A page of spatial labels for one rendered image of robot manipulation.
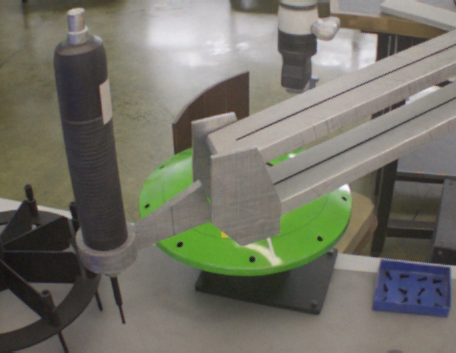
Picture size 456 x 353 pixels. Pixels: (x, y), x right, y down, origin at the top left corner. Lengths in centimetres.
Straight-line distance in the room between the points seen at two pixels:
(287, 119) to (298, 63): 69
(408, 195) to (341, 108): 232
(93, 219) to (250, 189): 12
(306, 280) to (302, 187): 50
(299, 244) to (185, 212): 36
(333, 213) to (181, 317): 27
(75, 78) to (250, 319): 61
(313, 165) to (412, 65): 12
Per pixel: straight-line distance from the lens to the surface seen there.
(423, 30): 195
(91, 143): 43
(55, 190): 286
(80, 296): 89
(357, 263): 105
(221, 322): 94
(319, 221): 87
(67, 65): 40
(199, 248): 83
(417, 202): 276
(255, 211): 49
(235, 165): 46
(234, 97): 167
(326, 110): 48
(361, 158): 52
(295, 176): 52
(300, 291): 98
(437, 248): 122
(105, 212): 46
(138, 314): 96
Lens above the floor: 162
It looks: 35 degrees down
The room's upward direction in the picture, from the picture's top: straight up
